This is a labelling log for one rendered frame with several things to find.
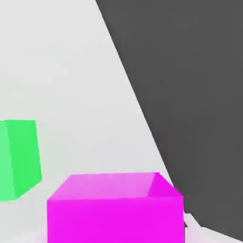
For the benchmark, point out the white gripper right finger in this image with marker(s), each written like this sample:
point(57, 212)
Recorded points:
point(197, 235)

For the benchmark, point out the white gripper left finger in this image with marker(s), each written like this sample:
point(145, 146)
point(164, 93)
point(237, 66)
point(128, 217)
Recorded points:
point(39, 237)

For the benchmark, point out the small magenta cube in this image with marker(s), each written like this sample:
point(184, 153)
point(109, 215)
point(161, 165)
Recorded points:
point(115, 218)

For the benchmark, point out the small green cube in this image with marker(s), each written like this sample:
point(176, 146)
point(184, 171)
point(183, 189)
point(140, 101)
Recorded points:
point(20, 159)

